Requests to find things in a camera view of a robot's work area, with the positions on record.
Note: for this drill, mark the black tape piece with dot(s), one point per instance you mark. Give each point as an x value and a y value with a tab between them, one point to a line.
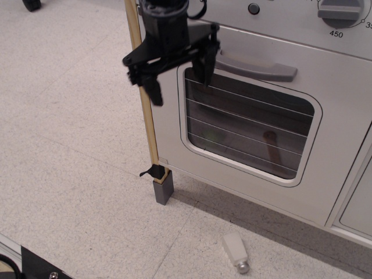
155	171

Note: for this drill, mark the white toy oven cabinet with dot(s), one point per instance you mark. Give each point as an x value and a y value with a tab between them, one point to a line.
297	21

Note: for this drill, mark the white cabinet door right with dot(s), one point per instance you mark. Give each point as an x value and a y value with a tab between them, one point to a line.
357	213

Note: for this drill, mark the black caster wheel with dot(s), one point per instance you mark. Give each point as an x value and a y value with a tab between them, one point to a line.
32	5

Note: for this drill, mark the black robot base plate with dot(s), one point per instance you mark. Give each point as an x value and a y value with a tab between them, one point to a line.
33	266

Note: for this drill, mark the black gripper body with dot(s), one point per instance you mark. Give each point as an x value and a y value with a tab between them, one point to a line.
169	42

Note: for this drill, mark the wooden slotted spatula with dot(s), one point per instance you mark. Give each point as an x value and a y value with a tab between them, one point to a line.
270	139

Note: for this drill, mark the grey post foot cap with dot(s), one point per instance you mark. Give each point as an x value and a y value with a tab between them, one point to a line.
164	191

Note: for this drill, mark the white salt shaker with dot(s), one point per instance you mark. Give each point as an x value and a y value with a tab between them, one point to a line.
235	249

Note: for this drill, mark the white oven door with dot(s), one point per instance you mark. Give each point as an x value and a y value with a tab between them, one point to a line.
322	120

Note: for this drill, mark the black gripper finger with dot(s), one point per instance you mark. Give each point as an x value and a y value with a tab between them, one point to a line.
152	88
203	65

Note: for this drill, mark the wooden corner post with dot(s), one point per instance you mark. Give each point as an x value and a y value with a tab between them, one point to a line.
135	35

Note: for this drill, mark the grey oven door handle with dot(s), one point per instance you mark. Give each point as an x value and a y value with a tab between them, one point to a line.
256	70

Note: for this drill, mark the dark round push button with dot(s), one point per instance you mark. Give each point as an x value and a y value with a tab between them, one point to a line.
253	8

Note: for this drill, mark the grey temperature knob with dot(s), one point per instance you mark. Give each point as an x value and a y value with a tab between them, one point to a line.
340	13

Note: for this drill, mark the aluminium frame rail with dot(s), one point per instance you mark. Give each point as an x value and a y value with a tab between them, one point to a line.
12	250

